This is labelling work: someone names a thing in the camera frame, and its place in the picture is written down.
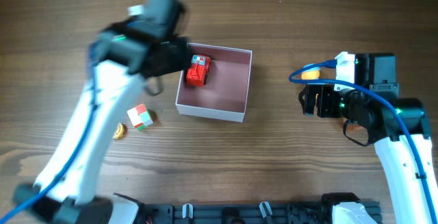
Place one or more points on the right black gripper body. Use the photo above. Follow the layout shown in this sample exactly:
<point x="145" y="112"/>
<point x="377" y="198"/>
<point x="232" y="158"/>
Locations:
<point x="324" y="101"/>

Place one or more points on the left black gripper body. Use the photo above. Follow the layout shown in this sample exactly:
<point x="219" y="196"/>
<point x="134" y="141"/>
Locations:
<point x="181" y="58"/>

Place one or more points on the red toy truck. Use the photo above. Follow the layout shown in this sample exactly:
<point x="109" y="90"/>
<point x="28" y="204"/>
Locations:
<point x="196" y="75"/>

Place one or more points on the white box pink interior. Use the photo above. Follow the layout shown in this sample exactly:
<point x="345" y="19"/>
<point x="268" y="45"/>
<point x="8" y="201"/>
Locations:
<point x="225" y="95"/>

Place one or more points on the small colourful puzzle cube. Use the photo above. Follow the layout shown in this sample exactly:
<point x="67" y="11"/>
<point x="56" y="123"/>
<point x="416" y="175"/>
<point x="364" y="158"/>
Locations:
<point x="140" y="117"/>

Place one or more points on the yellow toy wheel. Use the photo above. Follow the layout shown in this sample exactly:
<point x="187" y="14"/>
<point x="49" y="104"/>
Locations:
<point x="120" y="132"/>

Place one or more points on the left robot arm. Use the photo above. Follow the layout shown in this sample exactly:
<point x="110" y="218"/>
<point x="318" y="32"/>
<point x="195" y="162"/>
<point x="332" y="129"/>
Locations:
<point x="122" y="58"/>

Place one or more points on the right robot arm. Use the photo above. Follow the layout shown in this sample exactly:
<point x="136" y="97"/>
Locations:
<point x="362" y="89"/>

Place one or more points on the yellow duck toy blue hat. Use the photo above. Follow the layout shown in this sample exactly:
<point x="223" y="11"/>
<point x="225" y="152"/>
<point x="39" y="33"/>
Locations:
<point x="311" y="74"/>

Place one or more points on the brown plush capybara toy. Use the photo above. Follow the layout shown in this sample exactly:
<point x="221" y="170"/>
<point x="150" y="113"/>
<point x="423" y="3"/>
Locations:
<point x="351" y="127"/>

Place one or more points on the black mounting rail base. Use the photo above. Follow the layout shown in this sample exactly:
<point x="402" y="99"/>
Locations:
<point x="286" y="213"/>

